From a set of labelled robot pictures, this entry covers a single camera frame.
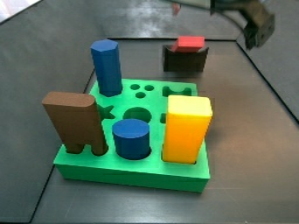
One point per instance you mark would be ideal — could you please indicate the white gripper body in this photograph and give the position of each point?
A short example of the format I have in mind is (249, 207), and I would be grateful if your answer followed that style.
(203, 4)

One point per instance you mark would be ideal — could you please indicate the red double-square forked block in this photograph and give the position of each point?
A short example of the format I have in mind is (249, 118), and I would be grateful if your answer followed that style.
(189, 44)

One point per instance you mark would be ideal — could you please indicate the green shape sorter board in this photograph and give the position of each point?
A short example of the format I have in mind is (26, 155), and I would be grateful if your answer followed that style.
(142, 101)

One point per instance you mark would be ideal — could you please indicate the black curved stand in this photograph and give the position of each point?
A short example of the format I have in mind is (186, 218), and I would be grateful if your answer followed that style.
(183, 61)

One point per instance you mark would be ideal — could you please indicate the blue hexagonal prism block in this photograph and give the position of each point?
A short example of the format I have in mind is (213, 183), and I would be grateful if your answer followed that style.
(104, 53)

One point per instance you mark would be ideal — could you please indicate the yellow rectangular block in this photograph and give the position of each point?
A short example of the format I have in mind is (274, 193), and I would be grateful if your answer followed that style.
(187, 122)

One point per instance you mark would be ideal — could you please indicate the blue cylinder block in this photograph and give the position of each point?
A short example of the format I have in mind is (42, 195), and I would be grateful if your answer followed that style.
(131, 136)

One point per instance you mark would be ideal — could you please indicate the brown arch-legged block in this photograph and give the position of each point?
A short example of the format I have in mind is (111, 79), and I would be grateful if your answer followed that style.
(75, 117)

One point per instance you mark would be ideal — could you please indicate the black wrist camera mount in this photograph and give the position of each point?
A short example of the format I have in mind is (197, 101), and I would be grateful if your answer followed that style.
(261, 19)

